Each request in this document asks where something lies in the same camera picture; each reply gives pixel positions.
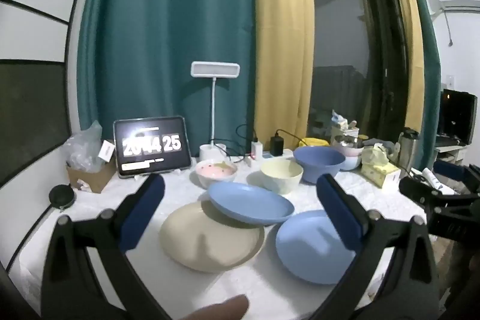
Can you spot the grey cloth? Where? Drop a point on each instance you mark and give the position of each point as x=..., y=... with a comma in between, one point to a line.
x=390, y=145

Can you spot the yellow curtain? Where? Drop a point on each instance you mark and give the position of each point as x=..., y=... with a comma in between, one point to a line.
x=281, y=42
x=408, y=42

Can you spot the cardboard box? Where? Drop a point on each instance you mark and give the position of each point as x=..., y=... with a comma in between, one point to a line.
x=93, y=179

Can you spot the white tube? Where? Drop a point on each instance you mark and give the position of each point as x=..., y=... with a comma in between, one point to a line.
x=435, y=182

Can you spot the pink strawberry bowl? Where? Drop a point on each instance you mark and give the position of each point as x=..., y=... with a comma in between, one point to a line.
x=215, y=173

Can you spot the steel thermos bottle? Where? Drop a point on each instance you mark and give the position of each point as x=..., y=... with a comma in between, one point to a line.
x=408, y=151

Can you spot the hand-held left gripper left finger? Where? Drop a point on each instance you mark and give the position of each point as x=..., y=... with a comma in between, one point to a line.
x=144, y=207

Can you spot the beige plate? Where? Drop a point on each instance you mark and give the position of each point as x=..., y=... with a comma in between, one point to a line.
x=202, y=245

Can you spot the steel bowl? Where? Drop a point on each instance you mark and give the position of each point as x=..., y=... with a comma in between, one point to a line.
x=347, y=140

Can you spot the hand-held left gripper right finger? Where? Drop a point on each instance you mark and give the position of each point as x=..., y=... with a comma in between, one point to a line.
x=337, y=215

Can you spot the white air conditioner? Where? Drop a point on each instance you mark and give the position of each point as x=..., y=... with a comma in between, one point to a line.
x=453, y=1

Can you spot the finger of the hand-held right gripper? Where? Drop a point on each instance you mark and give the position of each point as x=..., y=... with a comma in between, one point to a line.
x=450, y=170
x=416, y=188

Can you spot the blue and white packet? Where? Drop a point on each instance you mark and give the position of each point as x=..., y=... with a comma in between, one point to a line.
x=339, y=119

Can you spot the black round device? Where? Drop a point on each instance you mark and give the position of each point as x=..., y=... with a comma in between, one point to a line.
x=62, y=195

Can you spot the black monitor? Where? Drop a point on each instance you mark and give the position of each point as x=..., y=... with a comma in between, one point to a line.
x=455, y=115

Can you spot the small white box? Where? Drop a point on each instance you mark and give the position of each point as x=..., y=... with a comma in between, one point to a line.
x=107, y=151

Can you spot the large blue bowl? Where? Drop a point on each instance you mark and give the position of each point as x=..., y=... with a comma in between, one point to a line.
x=318, y=162

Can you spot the blue plate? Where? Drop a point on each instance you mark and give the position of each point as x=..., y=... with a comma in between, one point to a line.
x=307, y=248
x=247, y=203

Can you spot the white stand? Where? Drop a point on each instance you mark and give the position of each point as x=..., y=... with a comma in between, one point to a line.
x=450, y=155

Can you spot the pale pink bowl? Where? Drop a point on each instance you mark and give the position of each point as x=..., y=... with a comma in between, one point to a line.
x=348, y=152

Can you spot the white quilted table cover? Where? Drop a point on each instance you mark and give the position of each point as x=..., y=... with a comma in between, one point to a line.
x=262, y=288

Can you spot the yellow wipes pack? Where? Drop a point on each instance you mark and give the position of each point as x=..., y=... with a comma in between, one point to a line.
x=313, y=142

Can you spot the tablet with clock display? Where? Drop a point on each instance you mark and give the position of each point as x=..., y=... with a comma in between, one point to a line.
x=150, y=145

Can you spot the yellow tissue pack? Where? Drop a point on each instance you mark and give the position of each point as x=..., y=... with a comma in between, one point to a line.
x=382, y=175
x=375, y=154

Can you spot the black charger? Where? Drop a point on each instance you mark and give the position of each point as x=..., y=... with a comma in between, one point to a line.
x=277, y=145

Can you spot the clear plastic bag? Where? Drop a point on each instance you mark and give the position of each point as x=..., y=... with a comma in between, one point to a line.
x=84, y=147

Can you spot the white storage basket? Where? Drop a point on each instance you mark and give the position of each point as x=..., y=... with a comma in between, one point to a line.
x=345, y=132

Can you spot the white charger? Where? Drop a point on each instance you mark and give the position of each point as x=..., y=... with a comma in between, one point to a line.
x=257, y=149

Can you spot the cream bowl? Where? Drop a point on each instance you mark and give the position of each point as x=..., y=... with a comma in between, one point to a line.
x=281, y=173

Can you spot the white power strip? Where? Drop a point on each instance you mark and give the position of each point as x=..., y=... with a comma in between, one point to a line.
x=267, y=156

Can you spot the white desk lamp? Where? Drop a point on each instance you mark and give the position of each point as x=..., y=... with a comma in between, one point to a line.
x=213, y=69

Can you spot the teal curtain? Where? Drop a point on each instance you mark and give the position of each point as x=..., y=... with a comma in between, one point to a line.
x=168, y=24
x=427, y=61

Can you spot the light blue bowl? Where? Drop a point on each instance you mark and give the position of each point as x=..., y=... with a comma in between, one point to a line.
x=350, y=163

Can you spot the glass sliding door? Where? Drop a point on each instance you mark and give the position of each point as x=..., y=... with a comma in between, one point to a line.
x=337, y=42

